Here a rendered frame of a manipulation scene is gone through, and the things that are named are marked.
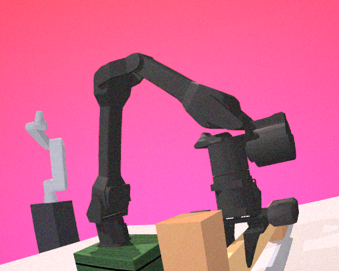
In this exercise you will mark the long wooden rail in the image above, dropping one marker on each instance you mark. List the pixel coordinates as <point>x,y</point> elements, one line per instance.
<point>236,251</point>

